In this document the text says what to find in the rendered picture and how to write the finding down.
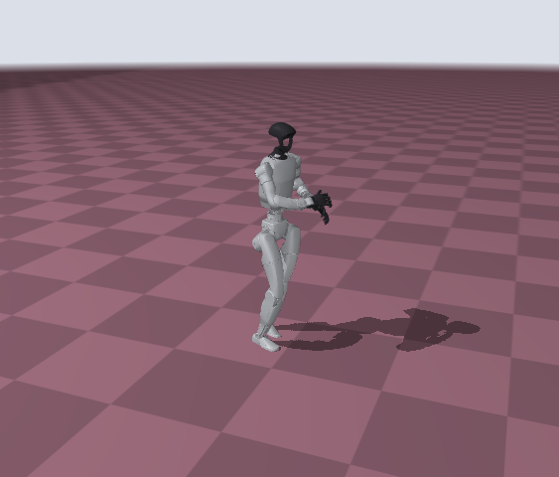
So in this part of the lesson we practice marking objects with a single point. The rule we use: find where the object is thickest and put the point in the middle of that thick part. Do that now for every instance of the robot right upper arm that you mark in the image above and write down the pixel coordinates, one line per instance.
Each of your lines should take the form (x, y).
(264, 175)

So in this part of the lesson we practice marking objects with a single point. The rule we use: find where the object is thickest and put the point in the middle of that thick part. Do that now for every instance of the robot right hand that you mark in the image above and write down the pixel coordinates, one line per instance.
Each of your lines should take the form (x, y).
(320, 200)

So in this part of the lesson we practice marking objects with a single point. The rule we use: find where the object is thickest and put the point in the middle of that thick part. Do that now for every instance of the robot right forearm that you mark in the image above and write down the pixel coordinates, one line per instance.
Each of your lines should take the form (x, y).
(293, 204)

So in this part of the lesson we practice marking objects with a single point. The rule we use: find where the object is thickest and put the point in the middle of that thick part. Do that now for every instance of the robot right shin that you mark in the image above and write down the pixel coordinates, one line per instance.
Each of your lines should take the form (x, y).
(268, 314)

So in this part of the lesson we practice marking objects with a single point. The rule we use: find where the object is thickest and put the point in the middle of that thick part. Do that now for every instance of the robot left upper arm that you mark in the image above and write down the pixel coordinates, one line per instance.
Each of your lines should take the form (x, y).
(297, 182)

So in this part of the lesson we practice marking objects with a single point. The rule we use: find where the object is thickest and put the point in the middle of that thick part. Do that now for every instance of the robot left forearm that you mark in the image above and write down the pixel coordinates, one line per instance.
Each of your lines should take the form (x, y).
(303, 192)

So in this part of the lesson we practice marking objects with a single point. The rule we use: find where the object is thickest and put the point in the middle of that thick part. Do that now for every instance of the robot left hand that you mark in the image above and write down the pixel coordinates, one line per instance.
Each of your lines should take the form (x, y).
(323, 212)

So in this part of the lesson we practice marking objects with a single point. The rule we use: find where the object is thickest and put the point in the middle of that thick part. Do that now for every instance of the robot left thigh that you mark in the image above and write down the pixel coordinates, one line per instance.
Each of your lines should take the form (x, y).
(289, 250)

